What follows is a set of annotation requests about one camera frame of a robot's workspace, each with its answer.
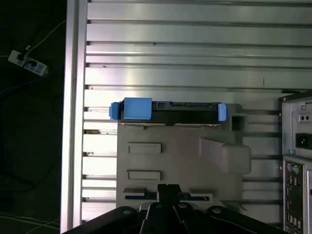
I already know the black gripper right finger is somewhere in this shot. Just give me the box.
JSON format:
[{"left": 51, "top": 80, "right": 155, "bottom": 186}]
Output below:
[{"left": 167, "top": 184, "right": 289, "bottom": 234}]

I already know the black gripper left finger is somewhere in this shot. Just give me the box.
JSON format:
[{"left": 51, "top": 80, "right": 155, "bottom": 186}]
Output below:
[{"left": 62, "top": 184, "right": 173, "bottom": 234}]

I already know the hard disk in blue carrier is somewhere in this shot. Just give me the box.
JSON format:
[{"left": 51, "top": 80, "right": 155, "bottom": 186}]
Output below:
[{"left": 109, "top": 97, "right": 227, "bottom": 127}]

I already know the RAM stick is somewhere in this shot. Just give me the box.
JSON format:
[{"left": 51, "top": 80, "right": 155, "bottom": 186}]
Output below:
[{"left": 124, "top": 194, "right": 211, "bottom": 201}]

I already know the grey parts rack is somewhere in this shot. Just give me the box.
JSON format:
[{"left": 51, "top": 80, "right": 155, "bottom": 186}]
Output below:
[{"left": 116, "top": 103, "right": 252, "bottom": 215}]

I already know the open PC case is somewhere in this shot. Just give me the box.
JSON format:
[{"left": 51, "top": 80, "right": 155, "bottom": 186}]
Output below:
[{"left": 279, "top": 89, "right": 312, "bottom": 234}]

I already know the white power strip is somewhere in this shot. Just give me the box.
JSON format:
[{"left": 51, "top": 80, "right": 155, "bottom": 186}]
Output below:
[{"left": 7, "top": 50, "right": 48, "bottom": 77}]

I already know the blue cable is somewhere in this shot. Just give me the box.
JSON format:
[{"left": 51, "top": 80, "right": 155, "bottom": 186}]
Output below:
[{"left": 0, "top": 64, "right": 66, "bottom": 96}]

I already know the white cable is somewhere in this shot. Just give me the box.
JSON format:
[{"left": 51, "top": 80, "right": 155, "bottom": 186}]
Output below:
[{"left": 24, "top": 19, "right": 67, "bottom": 53}]

